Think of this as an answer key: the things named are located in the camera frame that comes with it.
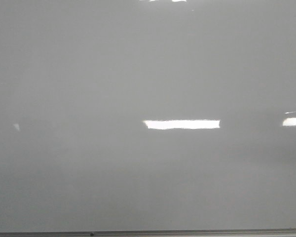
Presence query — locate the white whiteboard with metal frame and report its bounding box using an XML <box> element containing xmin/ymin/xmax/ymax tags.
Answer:
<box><xmin>0</xmin><ymin>0</ymin><xmax>296</xmax><ymax>232</ymax></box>

